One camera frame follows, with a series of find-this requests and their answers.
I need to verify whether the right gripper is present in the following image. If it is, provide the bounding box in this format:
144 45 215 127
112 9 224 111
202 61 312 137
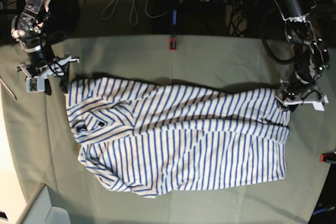
16 54 80 95

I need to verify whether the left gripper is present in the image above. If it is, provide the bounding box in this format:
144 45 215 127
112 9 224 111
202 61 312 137
275 80 329 112

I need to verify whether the blue white striped t-shirt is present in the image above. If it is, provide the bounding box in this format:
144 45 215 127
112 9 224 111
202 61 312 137
66 78 290 198

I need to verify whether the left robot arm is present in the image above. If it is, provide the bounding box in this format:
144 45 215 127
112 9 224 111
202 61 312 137
260 0 330 111

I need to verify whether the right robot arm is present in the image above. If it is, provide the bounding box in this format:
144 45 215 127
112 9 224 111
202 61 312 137
11 0 80 95

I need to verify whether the red black clamp right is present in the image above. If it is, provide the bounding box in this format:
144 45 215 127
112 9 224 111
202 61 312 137
319 151 336 165

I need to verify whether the red black clamp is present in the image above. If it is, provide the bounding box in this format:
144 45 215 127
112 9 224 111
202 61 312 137
169 34 177 51
319 151 336 165

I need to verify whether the dark round floor object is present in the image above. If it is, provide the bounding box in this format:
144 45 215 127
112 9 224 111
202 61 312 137
49 0 80 36

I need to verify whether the red black middle clamp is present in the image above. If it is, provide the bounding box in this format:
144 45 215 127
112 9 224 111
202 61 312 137
169 34 177 51

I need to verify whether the white plastic bin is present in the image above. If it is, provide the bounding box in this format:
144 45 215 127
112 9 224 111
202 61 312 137
0 183 71 224

